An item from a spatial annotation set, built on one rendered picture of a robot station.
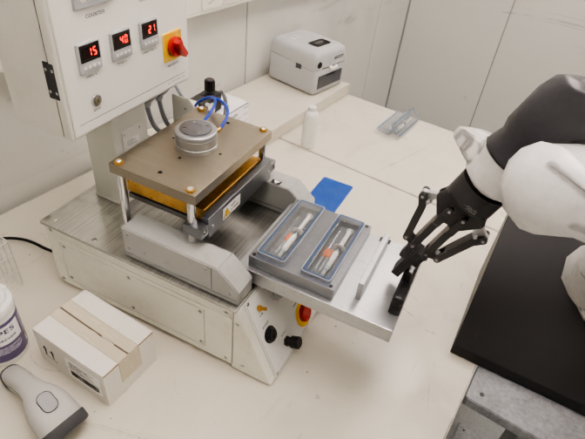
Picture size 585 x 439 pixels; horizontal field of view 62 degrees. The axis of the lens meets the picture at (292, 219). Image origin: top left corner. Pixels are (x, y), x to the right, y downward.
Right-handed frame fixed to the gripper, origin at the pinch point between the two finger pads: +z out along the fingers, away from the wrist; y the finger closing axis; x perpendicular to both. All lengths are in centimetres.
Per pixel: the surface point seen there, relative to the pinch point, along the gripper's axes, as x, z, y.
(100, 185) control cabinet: -7, 29, -58
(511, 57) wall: 247, 36, 12
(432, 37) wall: 253, 56, -33
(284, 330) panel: -8.7, 26.9, -8.7
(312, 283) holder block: -10.7, 8.1, -10.7
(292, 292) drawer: -11.8, 11.8, -12.4
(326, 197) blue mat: 45, 38, -20
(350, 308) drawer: -10.6, 7.4, -3.1
